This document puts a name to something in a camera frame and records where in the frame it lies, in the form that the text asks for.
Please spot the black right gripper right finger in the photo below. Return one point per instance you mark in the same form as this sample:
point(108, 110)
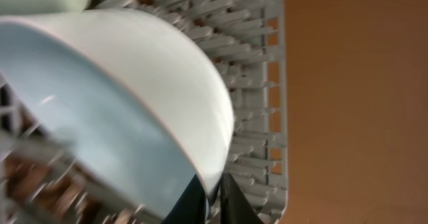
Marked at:
point(235, 208)

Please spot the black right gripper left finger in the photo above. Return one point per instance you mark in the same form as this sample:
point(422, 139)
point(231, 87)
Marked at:
point(191, 206)

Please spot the light blue bowl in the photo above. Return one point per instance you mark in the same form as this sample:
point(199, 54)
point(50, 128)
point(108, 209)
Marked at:
point(131, 97)

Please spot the grey dishwasher rack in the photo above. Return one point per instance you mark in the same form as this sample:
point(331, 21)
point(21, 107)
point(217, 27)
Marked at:
point(41, 182)

